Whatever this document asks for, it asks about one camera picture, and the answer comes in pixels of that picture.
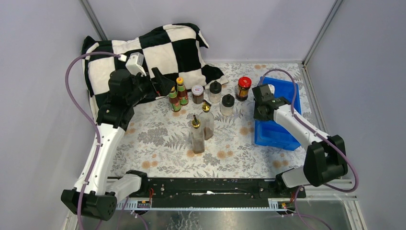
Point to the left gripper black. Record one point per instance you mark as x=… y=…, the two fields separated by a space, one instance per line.
x=163 y=85

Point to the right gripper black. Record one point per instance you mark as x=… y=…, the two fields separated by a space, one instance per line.
x=256 y=116

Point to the red lid chili sauce jar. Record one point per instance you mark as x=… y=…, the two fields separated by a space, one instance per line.
x=243 y=87

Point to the blue plastic divided bin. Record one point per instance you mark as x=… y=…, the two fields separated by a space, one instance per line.
x=268 y=133

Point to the white lid brown sauce jar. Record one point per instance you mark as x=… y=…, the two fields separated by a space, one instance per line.
x=197 y=94

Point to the black lid shaker jar front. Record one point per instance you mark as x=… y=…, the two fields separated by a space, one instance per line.
x=227 y=105

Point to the black lid shaker jar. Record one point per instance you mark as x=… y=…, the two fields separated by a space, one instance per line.
x=215 y=89
x=227 y=105

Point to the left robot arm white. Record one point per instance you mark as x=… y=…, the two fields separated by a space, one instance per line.
x=91 y=196

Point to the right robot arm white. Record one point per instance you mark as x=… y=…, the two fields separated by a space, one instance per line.
x=324 y=159

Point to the yellow cap sauce bottle rear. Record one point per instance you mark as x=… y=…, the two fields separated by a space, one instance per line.
x=182 y=92

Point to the yellow cap sauce bottle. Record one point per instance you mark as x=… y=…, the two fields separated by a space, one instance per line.
x=182 y=92
x=174 y=100

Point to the yellow cap sauce bottle front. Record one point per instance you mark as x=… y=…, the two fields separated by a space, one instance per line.
x=174 y=100

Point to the black white checkered blanket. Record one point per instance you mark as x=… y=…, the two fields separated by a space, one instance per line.
x=173 y=48

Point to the glass oil bottle rear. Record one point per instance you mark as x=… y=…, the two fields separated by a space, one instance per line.
x=206 y=118

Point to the glass oil bottle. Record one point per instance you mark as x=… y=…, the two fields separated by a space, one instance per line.
x=206 y=118
x=197 y=136

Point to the glass oil bottle front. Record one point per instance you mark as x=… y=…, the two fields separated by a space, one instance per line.
x=197 y=136

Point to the floral tablecloth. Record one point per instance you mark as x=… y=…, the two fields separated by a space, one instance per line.
x=158 y=143

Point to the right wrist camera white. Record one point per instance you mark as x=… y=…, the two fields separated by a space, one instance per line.
x=271 y=88

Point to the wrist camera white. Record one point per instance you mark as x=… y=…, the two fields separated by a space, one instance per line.
x=271 y=88
x=134 y=64

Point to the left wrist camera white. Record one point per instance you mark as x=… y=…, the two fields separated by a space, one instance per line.
x=134 y=64

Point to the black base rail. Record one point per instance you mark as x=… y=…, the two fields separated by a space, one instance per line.
x=212 y=192

